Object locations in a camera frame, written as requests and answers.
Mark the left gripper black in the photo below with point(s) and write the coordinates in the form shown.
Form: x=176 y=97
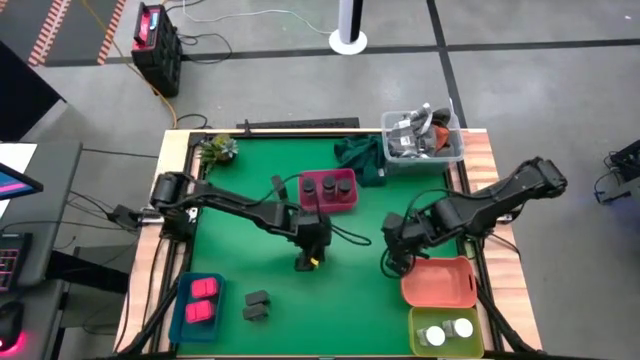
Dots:
x=311 y=234

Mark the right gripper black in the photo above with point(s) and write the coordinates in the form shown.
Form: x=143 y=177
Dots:
x=405 y=234

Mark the black spice tin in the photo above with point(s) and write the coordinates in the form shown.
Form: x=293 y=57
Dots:
x=279 y=187
x=255 y=312
x=257 y=298

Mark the white-lid spice jar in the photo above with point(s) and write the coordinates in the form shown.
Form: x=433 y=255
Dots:
x=461 y=327
x=434 y=336

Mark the lime green plastic bin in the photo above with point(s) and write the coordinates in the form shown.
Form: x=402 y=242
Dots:
x=450 y=350

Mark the red spice box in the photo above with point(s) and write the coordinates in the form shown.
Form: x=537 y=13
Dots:
x=199 y=311
x=205 y=287

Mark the blue plastic bin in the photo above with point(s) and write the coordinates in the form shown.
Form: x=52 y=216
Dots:
x=175 y=320

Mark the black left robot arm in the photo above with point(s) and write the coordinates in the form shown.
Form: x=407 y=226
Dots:
x=235 y=202

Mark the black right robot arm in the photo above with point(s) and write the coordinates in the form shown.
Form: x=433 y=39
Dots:
x=490 y=205

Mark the orange plastic bin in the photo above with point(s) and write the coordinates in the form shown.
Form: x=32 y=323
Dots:
x=435 y=285

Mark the green table mat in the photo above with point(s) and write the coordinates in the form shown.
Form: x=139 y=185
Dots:
x=325 y=310

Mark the magenta plastic bin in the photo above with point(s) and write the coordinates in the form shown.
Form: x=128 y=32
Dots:
x=325 y=205

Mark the dark green cloth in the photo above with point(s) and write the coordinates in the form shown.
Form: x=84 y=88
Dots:
x=362 y=155

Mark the clear plastic storage box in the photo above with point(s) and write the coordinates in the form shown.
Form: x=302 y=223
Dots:
x=387 y=135

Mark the grey plastic bags bundle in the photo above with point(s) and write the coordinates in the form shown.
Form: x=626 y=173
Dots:
x=410 y=132

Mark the orange item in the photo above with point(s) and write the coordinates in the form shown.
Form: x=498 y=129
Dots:
x=441 y=135

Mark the long black bar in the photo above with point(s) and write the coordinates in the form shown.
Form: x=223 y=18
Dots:
x=300 y=123

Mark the small green succulent plant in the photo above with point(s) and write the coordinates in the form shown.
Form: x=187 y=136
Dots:
x=220 y=149

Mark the small black power box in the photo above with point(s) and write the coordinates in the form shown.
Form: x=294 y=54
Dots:
x=125 y=216

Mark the white tower fan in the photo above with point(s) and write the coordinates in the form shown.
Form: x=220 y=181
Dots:
x=348 y=30

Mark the red and black toolbox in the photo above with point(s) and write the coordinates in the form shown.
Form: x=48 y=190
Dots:
x=157 y=50

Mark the grey desk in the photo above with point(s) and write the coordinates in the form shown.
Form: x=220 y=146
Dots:
x=55 y=160

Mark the backlit keyboard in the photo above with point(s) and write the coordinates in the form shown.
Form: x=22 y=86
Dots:
x=12 y=260

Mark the computer monitor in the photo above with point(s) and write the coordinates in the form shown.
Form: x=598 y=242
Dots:
x=15 y=182

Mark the black computer mouse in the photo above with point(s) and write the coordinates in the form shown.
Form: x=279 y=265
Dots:
x=10 y=322

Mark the large black panel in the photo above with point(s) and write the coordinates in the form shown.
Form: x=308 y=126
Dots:
x=20 y=95

